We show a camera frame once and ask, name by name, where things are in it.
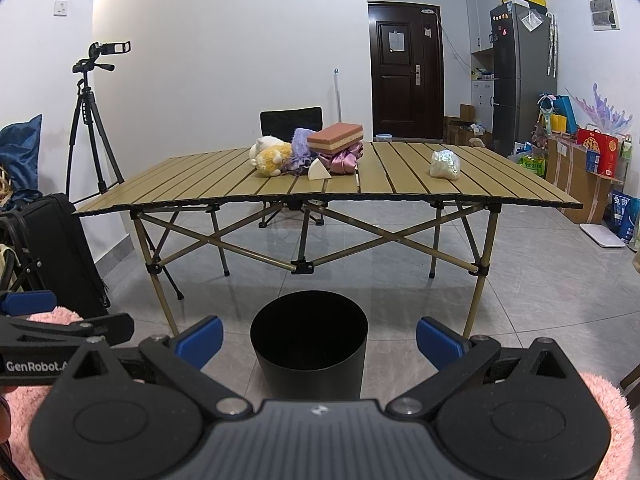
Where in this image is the white floor scale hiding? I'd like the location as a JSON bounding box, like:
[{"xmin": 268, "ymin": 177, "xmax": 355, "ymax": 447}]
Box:
[{"xmin": 579, "ymin": 223, "xmax": 626, "ymax": 249}]

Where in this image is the purple fabric pouch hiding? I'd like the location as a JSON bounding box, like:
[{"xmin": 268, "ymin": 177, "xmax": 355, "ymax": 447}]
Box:
[{"xmin": 282, "ymin": 128, "xmax": 317, "ymax": 176}]

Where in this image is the black camera tripod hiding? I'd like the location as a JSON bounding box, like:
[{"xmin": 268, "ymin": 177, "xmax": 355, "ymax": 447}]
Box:
[{"xmin": 65, "ymin": 58, "xmax": 125, "ymax": 204}]

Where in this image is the cardboard box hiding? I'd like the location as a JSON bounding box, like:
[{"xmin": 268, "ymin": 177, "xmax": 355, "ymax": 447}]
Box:
[{"xmin": 546, "ymin": 136, "xmax": 622, "ymax": 224}]

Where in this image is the grey refrigerator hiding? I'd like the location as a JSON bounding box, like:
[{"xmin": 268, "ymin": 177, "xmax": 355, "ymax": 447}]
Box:
[{"xmin": 490, "ymin": 1, "xmax": 558, "ymax": 156}]

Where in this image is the dark wooden door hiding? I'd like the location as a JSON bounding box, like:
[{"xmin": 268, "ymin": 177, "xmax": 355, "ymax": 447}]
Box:
[{"xmin": 368, "ymin": 2, "xmax": 445, "ymax": 140}]

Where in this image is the red gift bag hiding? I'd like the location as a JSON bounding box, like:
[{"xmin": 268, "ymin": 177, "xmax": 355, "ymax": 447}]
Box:
[{"xmin": 577, "ymin": 128, "xmax": 618, "ymax": 178}]

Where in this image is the pink fluffy sleeve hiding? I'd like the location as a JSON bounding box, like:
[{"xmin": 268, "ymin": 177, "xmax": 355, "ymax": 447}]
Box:
[{"xmin": 580, "ymin": 372, "xmax": 634, "ymax": 480}]

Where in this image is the blue shopping bag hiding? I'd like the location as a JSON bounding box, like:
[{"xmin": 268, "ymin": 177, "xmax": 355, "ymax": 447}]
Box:
[{"xmin": 552, "ymin": 96, "xmax": 578, "ymax": 136}]

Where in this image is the iridescent plastic bag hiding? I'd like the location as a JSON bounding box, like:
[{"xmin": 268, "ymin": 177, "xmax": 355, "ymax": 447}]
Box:
[{"xmin": 430, "ymin": 150, "xmax": 461, "ymax": 181}]

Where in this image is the pink satin bonnet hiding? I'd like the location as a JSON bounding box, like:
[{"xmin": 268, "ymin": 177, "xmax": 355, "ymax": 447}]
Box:
[{"xmin": 318, "ymin": 142, "xmax": 363, "ymax": 174}]

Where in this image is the black suitcase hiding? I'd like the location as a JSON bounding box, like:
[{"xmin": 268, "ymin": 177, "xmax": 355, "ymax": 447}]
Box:
[{"xmin": 1, "ymin": 193, "xmax": 110, "ymax": 318}]

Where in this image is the white wall cabinet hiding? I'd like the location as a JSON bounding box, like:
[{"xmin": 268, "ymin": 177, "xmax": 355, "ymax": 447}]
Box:
[{"xmin": 465, "ymin": 0, "xmax": 501, "ymax": 53}]

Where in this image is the camcorder on tripod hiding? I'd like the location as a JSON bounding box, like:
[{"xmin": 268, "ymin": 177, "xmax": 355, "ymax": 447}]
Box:
[{"xmin": 88, "ymin": 41, "xmax": 131, "ymax": 60}]

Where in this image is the folding camping table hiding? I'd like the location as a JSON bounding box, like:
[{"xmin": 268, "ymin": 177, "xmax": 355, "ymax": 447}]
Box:
[{"xmin": 77, "ymin": 141, "xmax": 584, "ymax": 335}]

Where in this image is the black folding chair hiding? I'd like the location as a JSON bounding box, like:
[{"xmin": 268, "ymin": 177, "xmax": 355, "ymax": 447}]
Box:
[{"xmin": 259, "ymin": 106, "xmax": 323, "ymax": 143}]

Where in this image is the orange layered sponge block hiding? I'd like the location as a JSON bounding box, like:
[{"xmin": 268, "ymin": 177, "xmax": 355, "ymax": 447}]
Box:
[{"xmin": 307, "ymin": 122, "xmax": 363, "ymax": 155}]

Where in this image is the black round trash bin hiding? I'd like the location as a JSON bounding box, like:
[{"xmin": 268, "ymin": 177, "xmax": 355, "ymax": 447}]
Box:
[{"xmin": 250, "ymin": 290, "xmax": 369, "ymax": 401}]

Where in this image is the white foam wedge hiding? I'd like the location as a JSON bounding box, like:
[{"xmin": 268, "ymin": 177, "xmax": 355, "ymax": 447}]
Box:
[{"xmin": 307, "ymin": 158, "xmax": 332, "ymax": 181}]

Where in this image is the white mop stick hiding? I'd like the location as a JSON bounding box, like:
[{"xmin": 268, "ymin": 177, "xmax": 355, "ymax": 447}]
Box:
[{"xmin": 333, "ymin": 67, "xmax": 343, "ymax": 122}]

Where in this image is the white yellow plush toy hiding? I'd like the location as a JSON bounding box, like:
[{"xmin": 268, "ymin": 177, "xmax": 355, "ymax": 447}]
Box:
[{"xmin": 250, "ymin": 136, "xmax": 293, "ymax": 177}]

